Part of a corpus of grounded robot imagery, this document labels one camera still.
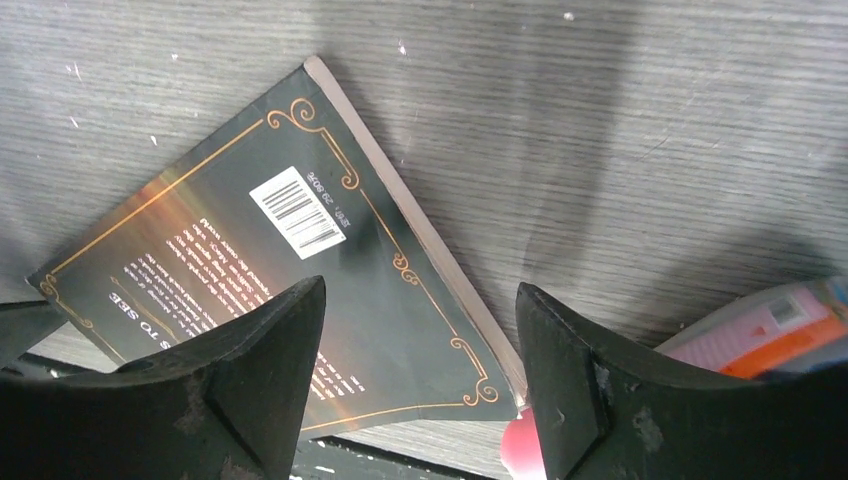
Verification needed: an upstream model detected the dark brown hardcover book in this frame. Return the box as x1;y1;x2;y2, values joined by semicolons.
28;56;527;438

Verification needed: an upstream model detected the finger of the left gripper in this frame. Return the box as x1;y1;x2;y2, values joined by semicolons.
1;301;67;368

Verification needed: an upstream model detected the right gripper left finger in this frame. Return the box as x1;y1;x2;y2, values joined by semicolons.
1;276;326;479

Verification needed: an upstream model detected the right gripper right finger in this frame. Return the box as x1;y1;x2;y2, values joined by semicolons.
516;283;847;479

